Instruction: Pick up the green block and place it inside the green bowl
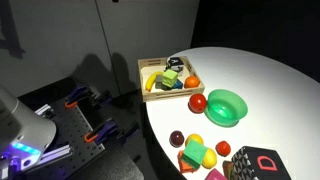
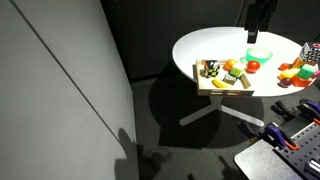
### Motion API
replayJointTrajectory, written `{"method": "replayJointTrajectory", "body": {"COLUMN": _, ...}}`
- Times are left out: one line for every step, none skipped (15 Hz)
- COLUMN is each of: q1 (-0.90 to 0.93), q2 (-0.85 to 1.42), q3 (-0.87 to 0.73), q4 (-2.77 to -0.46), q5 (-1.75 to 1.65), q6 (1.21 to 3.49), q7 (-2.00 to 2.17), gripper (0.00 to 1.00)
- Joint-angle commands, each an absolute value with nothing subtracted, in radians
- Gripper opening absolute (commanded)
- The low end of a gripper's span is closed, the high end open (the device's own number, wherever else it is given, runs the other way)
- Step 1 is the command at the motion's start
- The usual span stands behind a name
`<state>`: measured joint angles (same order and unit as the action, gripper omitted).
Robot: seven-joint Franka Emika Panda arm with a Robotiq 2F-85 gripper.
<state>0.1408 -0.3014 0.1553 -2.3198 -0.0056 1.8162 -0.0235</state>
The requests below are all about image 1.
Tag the green foam block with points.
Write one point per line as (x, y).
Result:
(194, 154)

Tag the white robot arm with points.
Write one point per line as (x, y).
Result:
(24, 135)

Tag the grey block in tray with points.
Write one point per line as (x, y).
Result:
(159, 84)

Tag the blue block in tray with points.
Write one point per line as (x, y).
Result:
(177, 85)

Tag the green plastic bowl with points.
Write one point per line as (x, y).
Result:
(225, 108)

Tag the orange square block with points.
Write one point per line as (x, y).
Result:
(183, 166)

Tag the pink block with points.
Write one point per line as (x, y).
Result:
(215, 175)

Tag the brown striped block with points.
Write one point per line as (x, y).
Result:
(228, 170)

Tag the yellow banana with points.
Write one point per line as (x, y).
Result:
(151, 80)

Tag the lime green cube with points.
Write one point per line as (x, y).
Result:
(169, 77)

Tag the wooden tray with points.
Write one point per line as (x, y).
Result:
(147, 67)

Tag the black white letter cube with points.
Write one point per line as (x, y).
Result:
(176, 64)

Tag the orange fruit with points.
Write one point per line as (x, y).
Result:
(191, 82)

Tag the red apple with hole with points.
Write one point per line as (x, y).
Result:
(197, 103)

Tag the dark purple plum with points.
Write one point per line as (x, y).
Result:
(176, 139)

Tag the yellow lemon upper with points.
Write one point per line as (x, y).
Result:
(194, 137)

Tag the yellow lemon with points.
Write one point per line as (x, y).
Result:
(194, 137)
(210, 159)

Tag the purple clamp lower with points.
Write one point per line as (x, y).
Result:
(109, 128)

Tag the purple clamp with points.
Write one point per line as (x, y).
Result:
(82, 92)
(109, 128)

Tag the purple clamp upper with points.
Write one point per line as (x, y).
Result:
(82, 92)

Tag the yellow lemon lower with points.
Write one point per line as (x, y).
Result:
(210, 159)

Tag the black perforated mounting board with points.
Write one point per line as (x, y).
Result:
(72, 127)

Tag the black patterned letter cube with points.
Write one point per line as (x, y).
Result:
(252, 163)

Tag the silver aluminium rail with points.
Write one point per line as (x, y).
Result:
(56, 154)

